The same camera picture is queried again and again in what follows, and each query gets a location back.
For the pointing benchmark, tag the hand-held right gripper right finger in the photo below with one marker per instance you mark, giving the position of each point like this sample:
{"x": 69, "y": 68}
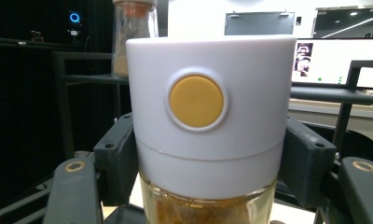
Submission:
{"x": 306, "y": 161}

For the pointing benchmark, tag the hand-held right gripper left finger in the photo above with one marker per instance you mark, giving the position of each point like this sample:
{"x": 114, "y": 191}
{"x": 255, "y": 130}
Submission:
{"x": 117, "y": 155}

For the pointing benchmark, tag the spice jar white lid yellow button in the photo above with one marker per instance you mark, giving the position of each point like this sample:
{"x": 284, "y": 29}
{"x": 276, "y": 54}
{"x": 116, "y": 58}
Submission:
{"x": 250, "y": 109}

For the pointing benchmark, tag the black metal two-tier rack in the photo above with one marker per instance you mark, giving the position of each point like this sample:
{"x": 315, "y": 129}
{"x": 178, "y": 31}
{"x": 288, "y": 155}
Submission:
{"x": 82, "y": 79}

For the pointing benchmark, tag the spice jar with beige lid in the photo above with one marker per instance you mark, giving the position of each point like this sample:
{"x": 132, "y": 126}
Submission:
{"x": 135, "y": 31}

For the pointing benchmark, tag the computer monitor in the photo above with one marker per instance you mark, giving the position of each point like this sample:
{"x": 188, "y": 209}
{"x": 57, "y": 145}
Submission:
{"x": 334, "y": 62}

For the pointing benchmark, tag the grey cabinet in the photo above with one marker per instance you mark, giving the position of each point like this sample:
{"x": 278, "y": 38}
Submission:
{"x": 259, "y": 23}

